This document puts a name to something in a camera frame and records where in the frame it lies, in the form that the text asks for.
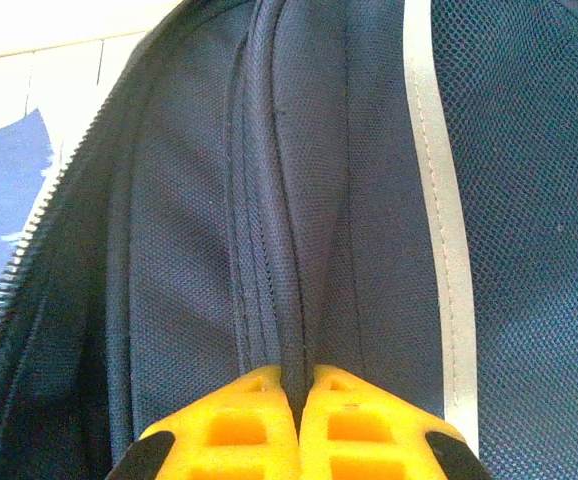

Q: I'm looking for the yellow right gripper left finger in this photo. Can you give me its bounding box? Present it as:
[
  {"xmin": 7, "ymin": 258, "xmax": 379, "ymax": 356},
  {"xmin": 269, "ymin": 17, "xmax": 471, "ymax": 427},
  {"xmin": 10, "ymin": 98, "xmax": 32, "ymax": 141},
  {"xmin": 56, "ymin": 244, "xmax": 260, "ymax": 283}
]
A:
[{"xmin": 111, "ymin": 364, "xmax": 301, "ymax": 480}]

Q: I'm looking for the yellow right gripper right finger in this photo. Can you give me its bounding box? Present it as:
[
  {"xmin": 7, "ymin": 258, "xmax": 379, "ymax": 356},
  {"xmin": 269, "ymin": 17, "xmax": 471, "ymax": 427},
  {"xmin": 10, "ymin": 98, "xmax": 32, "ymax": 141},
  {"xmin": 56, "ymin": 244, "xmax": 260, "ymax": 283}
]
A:
[{"xmin": 298, "ymin": 364, "xmax": 495, "ymax": 480}]

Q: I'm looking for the navy blue backpack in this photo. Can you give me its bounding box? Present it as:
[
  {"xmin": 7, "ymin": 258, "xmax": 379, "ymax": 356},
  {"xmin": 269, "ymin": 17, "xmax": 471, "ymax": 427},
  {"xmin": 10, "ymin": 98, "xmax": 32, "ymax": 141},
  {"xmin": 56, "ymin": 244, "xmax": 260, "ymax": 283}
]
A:
[{"xmin": 0, "ymin": 0, "xmax": 578, "ymax": 480}]

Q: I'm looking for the dark blue book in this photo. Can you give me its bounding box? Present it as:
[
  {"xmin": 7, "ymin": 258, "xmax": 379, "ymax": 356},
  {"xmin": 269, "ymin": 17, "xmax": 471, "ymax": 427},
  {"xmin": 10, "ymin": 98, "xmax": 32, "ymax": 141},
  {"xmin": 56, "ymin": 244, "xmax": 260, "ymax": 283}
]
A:
[{"xmin": 0, "ymin": 109, "xmax": 65, "ymax": 346}]

